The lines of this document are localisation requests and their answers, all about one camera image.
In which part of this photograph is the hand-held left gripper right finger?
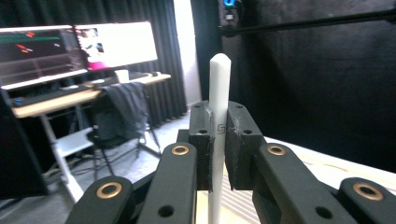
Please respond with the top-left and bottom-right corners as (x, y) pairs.
(223, 101), (268, 191)

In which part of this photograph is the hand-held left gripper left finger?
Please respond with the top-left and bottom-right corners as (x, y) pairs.
(177, 100), (217, 192)

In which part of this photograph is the white chopstick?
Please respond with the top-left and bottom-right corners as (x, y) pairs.
(206, 52), (233, 224)

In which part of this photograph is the black curtain panel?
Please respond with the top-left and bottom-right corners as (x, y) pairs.
(191, 0), (396, 174)

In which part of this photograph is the dark grey jacket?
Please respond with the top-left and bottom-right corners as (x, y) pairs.
(102, 82), (150, 141)

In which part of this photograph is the black folding chair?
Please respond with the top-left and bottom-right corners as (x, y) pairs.
(86, 83), (163, 180)

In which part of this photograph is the white cup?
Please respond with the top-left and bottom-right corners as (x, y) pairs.
(114, 68), (130, 84)

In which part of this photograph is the bright-screen computer monitor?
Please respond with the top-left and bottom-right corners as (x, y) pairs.
(74, 21), (159, 73)

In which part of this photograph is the black metal boom bar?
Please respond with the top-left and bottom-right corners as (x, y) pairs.
(218, 8), (396, 37)

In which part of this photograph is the wooden desk with white legs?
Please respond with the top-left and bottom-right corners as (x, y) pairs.
(10, 73), (172, 203)

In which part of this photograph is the black keyboard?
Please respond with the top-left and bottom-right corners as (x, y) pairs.
(12, 81), (106, 108)

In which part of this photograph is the dark equipment cabinet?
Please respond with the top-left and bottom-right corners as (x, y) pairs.
(0, 90), (50, 200)

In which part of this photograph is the dark-screen computer monitor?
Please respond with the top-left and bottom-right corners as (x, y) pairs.
(0, 24), (89, 91)

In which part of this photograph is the black camera with blue light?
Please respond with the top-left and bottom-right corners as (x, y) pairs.
(218, 0), (247, 22)

